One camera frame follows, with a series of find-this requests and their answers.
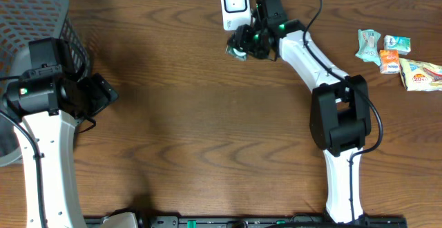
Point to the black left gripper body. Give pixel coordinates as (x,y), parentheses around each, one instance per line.
(102,92)

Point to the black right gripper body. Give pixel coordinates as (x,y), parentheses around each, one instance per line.
(247,37)

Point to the round white red lid cup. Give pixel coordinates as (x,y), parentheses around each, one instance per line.
(242,56)

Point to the green snack packet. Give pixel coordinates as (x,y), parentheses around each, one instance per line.
(367,46)

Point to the orange snack packet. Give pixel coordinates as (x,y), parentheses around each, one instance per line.
(390,63)

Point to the small teal white packet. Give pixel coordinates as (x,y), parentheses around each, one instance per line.
(401,44)

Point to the white blue snack bag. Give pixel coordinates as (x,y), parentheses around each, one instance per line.
(420,76)

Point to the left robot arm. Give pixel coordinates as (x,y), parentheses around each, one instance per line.
(45,105)

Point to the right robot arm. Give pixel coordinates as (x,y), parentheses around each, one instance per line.
(339,118)

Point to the white barcode scanner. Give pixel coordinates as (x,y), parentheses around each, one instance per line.
(235,13)

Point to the grey plastic mesh basket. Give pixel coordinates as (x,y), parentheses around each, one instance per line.
(23,21)

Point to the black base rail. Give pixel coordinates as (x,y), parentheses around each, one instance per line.
(299,220)

